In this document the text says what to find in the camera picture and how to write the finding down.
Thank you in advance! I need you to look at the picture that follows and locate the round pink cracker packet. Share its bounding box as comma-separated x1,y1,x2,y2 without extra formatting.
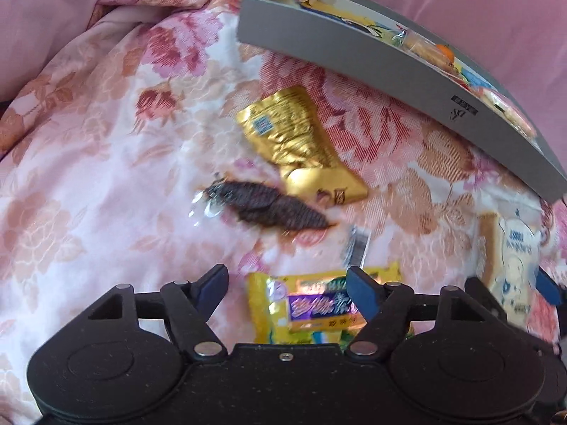
481,86,539,140

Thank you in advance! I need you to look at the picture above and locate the clear biscuit packet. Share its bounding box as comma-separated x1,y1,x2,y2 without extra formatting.
392,27,439,60

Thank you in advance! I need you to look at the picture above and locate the toast bread packet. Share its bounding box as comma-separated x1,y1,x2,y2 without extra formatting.
476,210,554,333

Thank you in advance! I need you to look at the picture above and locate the yellow green snack packet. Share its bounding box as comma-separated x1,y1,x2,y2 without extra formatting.
246,261,415,347

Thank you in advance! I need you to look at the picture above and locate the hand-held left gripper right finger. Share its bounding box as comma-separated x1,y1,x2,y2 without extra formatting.
346,266,481,359

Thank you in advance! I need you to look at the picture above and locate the dark chocolate snack clear packet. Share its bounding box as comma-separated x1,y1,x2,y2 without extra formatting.
188,172,339,233

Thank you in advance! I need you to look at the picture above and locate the floral bedsheet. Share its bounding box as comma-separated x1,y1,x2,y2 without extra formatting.
0,0,567,425

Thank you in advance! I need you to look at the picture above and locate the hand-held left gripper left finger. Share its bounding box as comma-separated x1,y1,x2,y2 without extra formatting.
86,264,229,361

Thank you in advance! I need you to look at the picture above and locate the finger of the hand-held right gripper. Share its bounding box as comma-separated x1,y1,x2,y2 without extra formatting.
535,268,567,307
464,277,557,358

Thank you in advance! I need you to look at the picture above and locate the grey cardboard box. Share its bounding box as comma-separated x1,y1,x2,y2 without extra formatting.
236,0,567,204

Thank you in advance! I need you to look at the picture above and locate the gold foil snack packet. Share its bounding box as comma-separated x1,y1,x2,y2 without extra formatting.
236,86,369,207

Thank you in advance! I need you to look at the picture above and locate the pink duvet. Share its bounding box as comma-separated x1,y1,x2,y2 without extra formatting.
0,0,147,102

